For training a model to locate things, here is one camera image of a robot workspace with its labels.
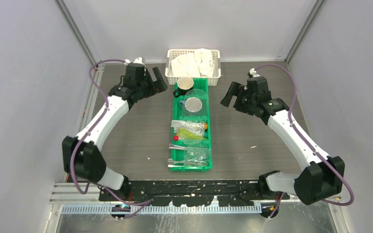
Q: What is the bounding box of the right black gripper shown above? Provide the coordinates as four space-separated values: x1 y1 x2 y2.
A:
221 82 257 116

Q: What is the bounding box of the white plastic basket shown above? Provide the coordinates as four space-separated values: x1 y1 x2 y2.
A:
165 49 222 86

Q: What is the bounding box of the black mug cream inside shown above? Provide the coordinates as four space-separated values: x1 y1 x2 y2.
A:
173 77 194 98

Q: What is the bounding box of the blue mug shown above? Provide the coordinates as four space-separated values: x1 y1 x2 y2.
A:
179 97 203 113

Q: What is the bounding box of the clear oval textured tray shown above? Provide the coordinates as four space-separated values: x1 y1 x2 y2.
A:
179 89 208 145

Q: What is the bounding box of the green compartment organizer bin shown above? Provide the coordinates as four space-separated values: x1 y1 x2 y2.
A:
168 79 213 172

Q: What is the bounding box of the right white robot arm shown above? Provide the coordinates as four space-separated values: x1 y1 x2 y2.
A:
220 76 345 205

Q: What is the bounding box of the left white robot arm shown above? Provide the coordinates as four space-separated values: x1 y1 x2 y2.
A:
62 61 168 201

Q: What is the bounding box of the white toothpaste tube orange cap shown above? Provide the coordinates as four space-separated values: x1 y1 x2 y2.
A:
171 120 208 130

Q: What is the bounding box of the yellow toothpaste tube red cap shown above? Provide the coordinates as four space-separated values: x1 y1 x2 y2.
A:
173 128 207 141

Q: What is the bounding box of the white cloth in basket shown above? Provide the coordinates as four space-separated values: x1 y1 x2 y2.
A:
170 48 219 78

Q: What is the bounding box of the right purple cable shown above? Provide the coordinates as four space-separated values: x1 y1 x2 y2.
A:
253 63 355 220

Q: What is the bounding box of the purple cable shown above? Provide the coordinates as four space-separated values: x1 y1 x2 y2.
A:
253 63 355 220
69 59 153 220

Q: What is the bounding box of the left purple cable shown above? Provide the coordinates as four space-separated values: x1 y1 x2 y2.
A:
69 59 153 220

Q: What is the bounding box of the white slotted cable duct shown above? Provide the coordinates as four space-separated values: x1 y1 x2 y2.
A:
61 203 262 215

